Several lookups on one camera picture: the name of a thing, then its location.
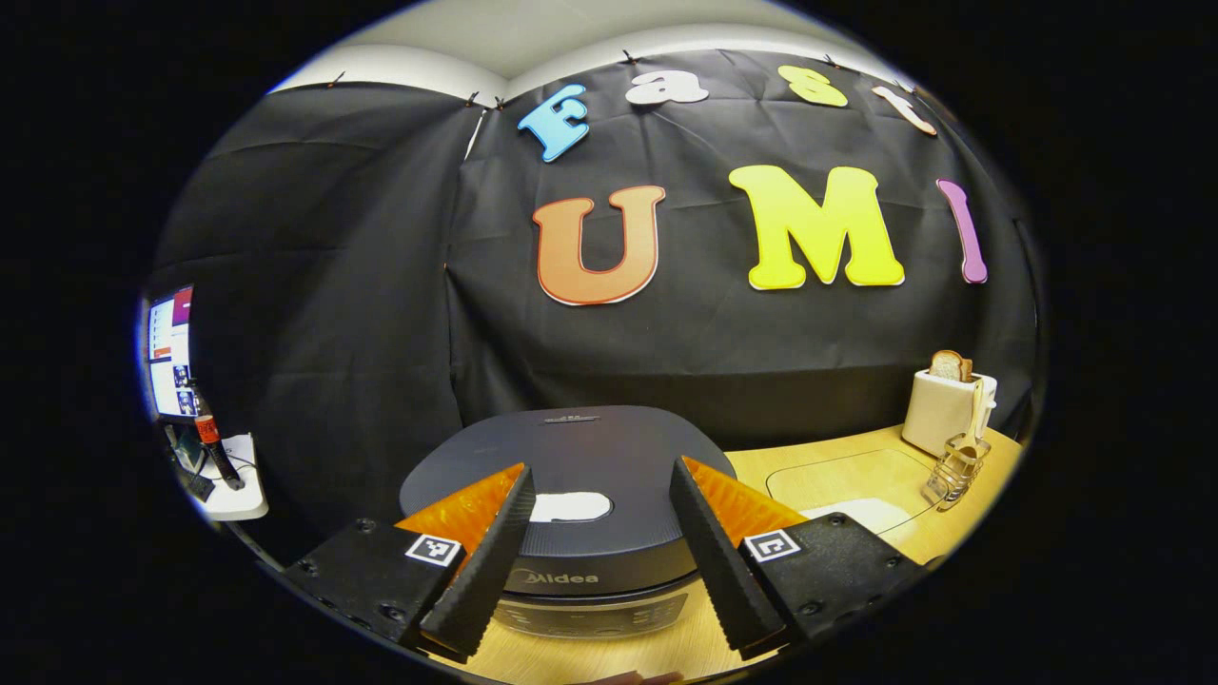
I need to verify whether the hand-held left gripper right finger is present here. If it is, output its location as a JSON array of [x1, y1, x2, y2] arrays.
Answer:
[[669, 457, 929, 657]]

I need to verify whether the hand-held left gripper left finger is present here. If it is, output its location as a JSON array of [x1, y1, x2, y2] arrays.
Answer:
[[283, 462, 537, 662]]

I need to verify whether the black and silver rice cooker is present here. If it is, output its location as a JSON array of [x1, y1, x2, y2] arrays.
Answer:
[[400, 406, 738, 640]]

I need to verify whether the metal wire chopstick holder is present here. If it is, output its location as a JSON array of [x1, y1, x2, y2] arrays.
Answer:
[[921, 433, 992, 512]]

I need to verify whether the wooden spoon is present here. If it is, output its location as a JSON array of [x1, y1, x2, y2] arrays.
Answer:
[[956, 379, 988, 453]]

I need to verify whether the clear plastic container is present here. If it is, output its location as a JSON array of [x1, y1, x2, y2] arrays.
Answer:
[[764, 447, 938, 538]]

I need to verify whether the white side table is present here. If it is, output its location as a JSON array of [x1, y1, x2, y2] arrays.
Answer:
[[181, 433, 270, 522]]

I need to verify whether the white toaster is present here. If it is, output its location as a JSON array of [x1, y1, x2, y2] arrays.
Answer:
[[901, 366, 998, 458]]

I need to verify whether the dark object with red band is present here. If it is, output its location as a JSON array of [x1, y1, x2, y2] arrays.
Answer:
[[190, 381, 246, 492]]

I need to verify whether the computer monitor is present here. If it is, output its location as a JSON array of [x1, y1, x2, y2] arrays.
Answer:
[[145, 285, 199, 421]]

